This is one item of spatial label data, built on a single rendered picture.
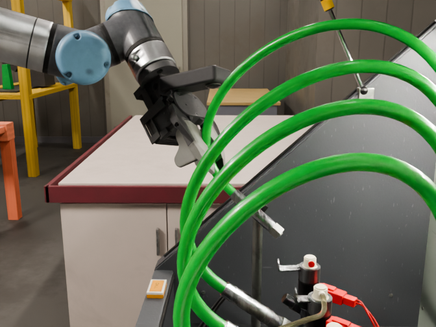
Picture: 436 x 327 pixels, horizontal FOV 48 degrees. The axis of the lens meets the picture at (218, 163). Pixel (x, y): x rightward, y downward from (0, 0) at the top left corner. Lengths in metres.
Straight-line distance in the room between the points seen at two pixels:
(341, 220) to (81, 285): 1.44
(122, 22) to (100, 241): 1.35
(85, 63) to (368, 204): 0.58
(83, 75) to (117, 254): 1.45
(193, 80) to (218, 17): 6.00
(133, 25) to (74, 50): 0.18
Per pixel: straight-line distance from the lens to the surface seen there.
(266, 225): 0.75
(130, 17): 0.89
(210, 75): 0.75
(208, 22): 6.76
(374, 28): 0.67
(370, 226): 1.01
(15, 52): 0.75
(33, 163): 5.46
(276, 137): 0.44
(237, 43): 6.76
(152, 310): 0.89
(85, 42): 0.73
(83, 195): 2.02
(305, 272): 0.66
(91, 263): 2.16
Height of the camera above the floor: 1.40
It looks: 14 degrees down
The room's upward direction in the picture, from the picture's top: straight up
